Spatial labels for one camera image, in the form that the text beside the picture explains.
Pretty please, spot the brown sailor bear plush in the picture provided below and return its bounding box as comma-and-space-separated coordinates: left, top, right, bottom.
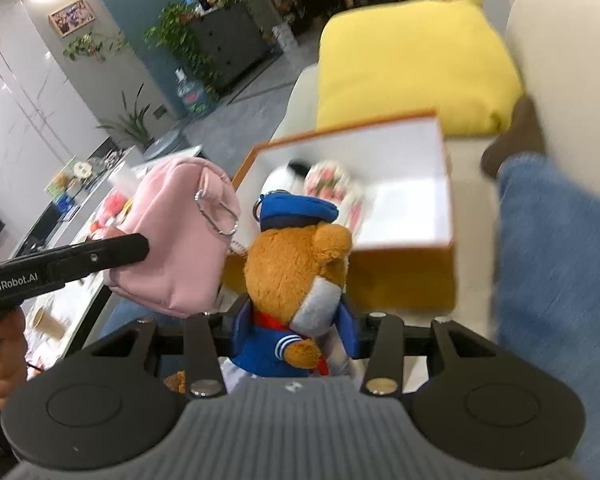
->
221, 191, 354, 391

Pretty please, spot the pink zip pouch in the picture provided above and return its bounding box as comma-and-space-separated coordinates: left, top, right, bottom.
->
105, 156, 240, 318

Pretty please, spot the person's left hand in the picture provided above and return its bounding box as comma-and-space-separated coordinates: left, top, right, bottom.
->
0, 307, 27, 411

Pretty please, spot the white coffee table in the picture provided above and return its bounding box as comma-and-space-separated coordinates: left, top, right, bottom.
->
22, 145, 204, 377

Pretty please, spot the orange cardboard storage box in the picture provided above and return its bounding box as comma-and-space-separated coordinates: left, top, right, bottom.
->
222, 112, 456, 313

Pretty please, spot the crocheted flower bunny plush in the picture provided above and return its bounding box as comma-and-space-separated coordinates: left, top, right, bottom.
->
303, 160, 364, 236

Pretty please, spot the potted floor plant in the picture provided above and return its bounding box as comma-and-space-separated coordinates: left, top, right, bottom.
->
97, 84, 155, 152

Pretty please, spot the white snoopy plush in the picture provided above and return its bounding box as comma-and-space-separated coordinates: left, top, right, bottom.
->
261, 160, 310, 195

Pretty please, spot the person's right denim leg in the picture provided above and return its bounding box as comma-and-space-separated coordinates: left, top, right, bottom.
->
496, 153, 600, 460

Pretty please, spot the blue water bottle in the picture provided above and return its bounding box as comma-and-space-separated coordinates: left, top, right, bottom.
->
175, 67, 215, 118

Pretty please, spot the brown socked foot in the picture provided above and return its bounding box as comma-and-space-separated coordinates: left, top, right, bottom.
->
480, 94, 546, 180

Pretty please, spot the green trailing houseplant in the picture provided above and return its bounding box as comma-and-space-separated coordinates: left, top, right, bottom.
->
144, 2, 220, 89

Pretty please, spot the yellow cushion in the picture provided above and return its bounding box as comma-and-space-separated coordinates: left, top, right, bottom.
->
316, 0, 524, 136

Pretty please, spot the dark drawer cabinet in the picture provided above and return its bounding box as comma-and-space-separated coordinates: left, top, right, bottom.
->
189, 2, 274, 92

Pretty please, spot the framed wall picture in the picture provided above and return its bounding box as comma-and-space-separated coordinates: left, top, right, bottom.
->
48, 0, 96, 38

